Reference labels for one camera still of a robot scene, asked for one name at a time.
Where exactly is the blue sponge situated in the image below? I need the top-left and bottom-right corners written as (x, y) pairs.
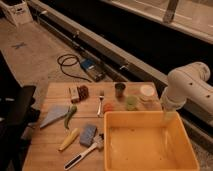
top-left (79, 124), bottom-right (97, 147)

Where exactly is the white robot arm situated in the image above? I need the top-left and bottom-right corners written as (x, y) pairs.
top-left (160, 62), bottom-right (213, 126)

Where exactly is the dark green cup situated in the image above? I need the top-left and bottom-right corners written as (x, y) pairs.
top-left (115, 82), bottom-right (126, 98)

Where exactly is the blue grey power box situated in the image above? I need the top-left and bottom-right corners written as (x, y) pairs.
top-left (80, 59), bottom-right (105, 82)

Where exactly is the orange round toy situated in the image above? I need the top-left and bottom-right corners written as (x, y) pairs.
top-left (103, 103), bottom-right (114, 113)

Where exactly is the brown cube block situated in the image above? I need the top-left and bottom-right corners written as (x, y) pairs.
top-left (78, 85), bottom-right (89, 100)

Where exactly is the silver fork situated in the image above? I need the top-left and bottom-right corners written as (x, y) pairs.
top-left (97, 90), bottom-right (104, 117)

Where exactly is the green round toy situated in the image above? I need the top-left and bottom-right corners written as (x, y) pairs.
top-left (125, 96), bottom-right (138, 111)

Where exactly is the white small box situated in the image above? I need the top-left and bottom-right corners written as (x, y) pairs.
top-left (69, 87), bottom-right (80, 103)

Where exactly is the green pepper toy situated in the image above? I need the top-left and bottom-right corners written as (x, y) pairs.
top-left (64, 105), bottom-right (77, 129)

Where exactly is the white dish brush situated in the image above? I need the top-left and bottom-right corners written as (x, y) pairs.
top-left (64, 134), bottom-right (104, 171)

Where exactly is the grey blue folded cloth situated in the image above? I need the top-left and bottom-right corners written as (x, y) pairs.
top-left (40, 105), bottom-right (69, 129)

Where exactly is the yellow plastic bin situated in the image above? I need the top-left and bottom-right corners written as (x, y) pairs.
top-left (104, 111), bottom-right (200, 171)

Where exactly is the black chair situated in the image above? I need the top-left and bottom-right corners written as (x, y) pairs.
top-left (0, 51), bottom-right (40, 171)

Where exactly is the white storage crate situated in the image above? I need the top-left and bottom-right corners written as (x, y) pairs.
top-left (0, 0), bottom-right (33, 27)

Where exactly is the black cable loop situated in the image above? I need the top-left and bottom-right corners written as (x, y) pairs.
top-left (56, 53), bottom-right (93, 83)

